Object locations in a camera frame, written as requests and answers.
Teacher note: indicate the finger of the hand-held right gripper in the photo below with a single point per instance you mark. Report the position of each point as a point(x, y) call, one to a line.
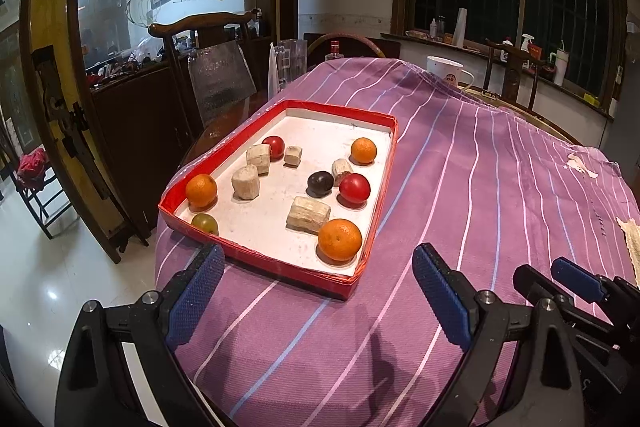
point(530, 279)
point(575, 274)

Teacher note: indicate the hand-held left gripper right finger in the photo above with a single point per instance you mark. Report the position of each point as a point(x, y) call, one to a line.
point(442, 302)

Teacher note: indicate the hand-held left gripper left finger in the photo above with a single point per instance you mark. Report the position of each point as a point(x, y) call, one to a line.
point(195, 297)

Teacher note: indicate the green round fruit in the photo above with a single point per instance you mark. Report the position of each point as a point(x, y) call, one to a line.
point(205, 223)

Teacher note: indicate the orange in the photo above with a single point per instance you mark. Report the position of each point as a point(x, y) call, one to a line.
point(363, 150)
point(201, 191)
point(340, 239)

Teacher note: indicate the red tray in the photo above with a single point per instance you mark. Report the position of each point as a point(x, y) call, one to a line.
point(280, 217)

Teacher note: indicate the red tomato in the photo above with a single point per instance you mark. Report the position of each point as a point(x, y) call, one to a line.
point(273, 147)
point(354, 189)

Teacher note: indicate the dark plum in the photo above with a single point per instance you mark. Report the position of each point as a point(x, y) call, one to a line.
point(320, 183)

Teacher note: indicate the beige loofah cloth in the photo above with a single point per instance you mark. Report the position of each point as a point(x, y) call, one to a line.
point(631, 242)

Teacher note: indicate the purple striped tablecloth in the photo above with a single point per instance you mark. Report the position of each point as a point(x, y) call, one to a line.
point(475, 187)

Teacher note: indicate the yellow small box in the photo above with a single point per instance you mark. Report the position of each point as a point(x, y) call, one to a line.
point(591, 99)

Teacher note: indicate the dark wooden cabinet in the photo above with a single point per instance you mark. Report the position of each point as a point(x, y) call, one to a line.
point(140, 122)

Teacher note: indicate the black metal stool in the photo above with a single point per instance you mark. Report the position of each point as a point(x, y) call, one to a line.
point(37, 202)

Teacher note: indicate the wooden chair by window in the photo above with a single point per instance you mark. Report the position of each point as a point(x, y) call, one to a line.
point(512, 74)

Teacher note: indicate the white tumbler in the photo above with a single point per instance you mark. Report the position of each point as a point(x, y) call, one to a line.
point(561, 67)

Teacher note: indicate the red cloth bundle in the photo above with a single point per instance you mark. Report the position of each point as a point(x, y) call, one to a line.
point(32, 164)

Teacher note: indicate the clear plastic chair cover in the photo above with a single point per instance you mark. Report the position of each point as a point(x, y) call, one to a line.
point(220, 77)

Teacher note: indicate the red small box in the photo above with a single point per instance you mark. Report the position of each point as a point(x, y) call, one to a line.
point(535, 51)

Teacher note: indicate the white mug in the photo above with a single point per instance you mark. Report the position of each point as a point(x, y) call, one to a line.
point(445, 69)

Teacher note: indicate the white spray bottle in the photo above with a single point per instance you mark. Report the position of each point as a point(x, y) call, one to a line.
point(526, 46)

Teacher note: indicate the clear plastic pitcher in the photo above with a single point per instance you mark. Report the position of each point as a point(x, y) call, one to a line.
point(289, 59)

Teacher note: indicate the white paper cup stack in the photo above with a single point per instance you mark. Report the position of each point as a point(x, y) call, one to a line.
point(460, 27)

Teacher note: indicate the glass jar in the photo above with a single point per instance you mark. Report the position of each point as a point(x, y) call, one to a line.
point(441, 28)

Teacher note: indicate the red capped glass bottle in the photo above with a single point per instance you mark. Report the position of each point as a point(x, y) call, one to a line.
point(334, 52)

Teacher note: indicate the dark wooden chair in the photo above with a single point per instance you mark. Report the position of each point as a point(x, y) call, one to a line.
point(200, 23)

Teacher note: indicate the round wooden chair back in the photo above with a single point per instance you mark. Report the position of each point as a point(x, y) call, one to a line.
point(345, 39)

